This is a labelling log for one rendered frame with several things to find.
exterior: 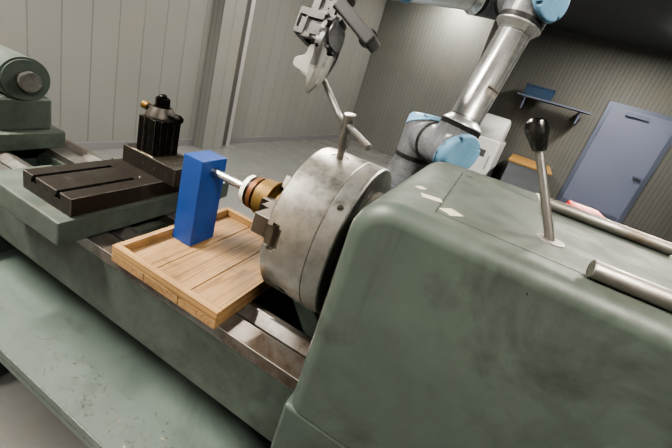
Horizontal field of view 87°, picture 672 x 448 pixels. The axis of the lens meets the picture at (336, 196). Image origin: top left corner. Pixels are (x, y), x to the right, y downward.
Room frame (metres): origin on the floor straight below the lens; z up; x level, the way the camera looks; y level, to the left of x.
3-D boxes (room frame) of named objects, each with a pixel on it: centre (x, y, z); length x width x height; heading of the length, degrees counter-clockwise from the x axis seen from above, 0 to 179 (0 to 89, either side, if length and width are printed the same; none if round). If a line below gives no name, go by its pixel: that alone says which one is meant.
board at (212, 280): (0.75, 0.23, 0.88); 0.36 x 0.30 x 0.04; 160
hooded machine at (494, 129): (7.26, -2.57, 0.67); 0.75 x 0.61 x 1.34; 155
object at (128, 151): (0.93, 0.51, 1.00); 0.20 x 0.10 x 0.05; 70
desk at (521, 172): (6.70, -3.26, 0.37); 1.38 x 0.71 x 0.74; 155
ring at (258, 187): (0.72, 0.14, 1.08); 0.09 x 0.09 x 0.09; 70
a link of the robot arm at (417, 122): (1.12, -0.20, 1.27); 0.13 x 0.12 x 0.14; 27
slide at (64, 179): (0.88, 0.55, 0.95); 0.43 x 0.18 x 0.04; 160
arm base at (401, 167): (1.13, -0.20, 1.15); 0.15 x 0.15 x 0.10
